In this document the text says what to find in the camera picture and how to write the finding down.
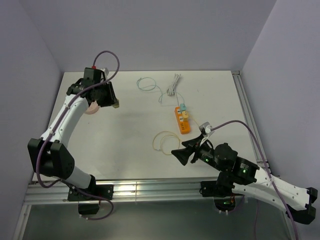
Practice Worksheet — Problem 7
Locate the teal plug adapter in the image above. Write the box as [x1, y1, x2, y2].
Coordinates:
[179, 103, 187, 113]

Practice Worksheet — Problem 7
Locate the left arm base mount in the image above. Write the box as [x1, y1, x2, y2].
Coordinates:
[67, 184, 114, 221]

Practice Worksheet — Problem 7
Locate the aluminium side rail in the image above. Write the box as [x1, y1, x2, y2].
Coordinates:
[231, 70, 263, 151]

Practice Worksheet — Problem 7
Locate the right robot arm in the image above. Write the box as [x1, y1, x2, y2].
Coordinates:
[171, 135, 318, 225]

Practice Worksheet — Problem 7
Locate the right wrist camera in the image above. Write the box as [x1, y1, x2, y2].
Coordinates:
[199, 122, 214, 145]

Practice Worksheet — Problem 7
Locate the teal charging cable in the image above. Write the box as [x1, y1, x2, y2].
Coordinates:
[136, 76, 185, 106]

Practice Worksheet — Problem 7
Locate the orange power strip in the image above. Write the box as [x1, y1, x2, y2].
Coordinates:
[174, 106, 191, 135]

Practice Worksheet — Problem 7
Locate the aluminium front rail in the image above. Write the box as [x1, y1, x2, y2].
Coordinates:
[24, 174, 287, 206]

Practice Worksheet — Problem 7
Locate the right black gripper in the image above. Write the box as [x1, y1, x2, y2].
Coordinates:
[170, 133, 225, 172]

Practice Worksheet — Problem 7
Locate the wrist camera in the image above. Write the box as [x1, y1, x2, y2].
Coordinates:
[199, 122, 214, 145]
[92, 65, 110, 79]

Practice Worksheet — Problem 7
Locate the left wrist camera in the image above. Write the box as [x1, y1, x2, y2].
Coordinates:
[92, 65, 110, 79]

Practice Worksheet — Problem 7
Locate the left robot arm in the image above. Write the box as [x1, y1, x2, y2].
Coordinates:
[27, 66, 119, 200]

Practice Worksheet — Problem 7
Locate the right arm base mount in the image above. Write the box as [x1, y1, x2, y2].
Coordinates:
[199, 180, 237, 212]

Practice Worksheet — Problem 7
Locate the white power strip cord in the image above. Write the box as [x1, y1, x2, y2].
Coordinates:
[166, 72, 183, 97]

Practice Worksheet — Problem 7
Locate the pink round power socket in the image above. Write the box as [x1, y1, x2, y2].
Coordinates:
[85, 101, 100, 115]

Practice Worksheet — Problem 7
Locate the dark yellow plug adapter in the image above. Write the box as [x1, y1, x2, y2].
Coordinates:
[112, 103, 120, 109]

